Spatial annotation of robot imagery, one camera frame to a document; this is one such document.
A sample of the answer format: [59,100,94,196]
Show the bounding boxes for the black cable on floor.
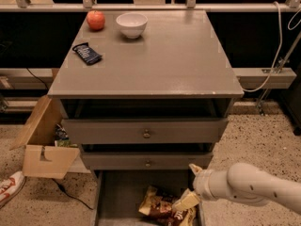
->
[51,178,94,211]

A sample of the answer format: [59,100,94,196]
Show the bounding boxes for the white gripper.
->
[172,164,230,211]

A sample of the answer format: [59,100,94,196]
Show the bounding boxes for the green snack packets in box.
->
[55,124,77,148]

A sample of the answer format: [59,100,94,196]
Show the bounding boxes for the red and white sneaker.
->
[0,171,25,208]

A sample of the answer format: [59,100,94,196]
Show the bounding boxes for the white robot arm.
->
[172,163,301,214]

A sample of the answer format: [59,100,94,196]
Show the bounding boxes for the red apple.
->
[87,10,105,30]

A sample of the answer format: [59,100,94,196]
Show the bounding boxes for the grey wooden drawer cabinet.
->
[47,9,245,226]

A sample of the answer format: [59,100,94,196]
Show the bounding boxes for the white ceramic bowl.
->
[116,12,148,39]

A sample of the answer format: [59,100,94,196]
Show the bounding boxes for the white hanging cable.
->
[241,1,284,93]

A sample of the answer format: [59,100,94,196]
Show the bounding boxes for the grey top drawer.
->
[62,119,229,144]

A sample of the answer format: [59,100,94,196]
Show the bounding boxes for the dark blue snack packet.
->
[72,42,103,66]

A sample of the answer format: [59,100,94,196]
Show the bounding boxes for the metal railing bar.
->
[0,3,301,12]

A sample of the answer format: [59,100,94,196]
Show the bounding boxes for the brown chip bag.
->
[138,186,197,226]

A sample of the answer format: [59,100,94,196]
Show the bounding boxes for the open cardboard box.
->
[10,95,79,179]

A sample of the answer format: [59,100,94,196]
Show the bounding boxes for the grey open bottom drawer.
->
[89,169,194,226]

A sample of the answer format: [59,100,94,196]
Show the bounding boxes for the grey middle drawer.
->
[82,152,213,170]

